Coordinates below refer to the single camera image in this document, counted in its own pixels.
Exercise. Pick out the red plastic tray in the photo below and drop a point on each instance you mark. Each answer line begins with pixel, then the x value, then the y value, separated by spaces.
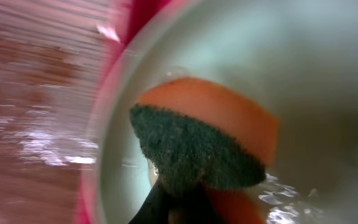
pixel 131 16

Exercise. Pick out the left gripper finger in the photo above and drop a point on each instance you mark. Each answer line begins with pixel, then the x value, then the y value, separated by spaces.
pixel 155 207

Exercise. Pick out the light blue plate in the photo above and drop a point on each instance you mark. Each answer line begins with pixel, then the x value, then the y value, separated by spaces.
pixel 298 59

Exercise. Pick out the green and orange sponge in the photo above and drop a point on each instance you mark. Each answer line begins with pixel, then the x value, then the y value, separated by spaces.
pixel 207 143

